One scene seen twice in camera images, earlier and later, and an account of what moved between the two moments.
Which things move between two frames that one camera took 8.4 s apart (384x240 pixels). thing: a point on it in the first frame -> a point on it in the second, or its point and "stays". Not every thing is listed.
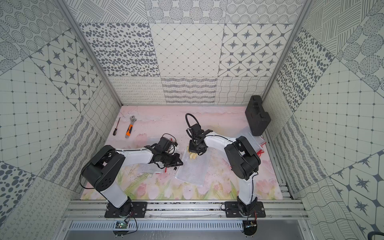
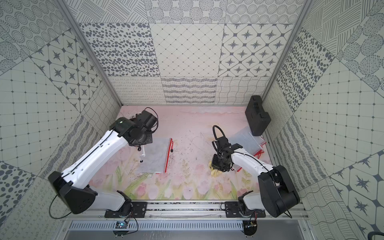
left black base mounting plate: [130, 210] stays
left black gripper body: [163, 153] -> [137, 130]
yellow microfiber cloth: [192, 155] -> [214, 172]
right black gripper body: [194, 147] -> [219, 163]
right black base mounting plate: [234, 209] stays
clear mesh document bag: [257, 142] stays
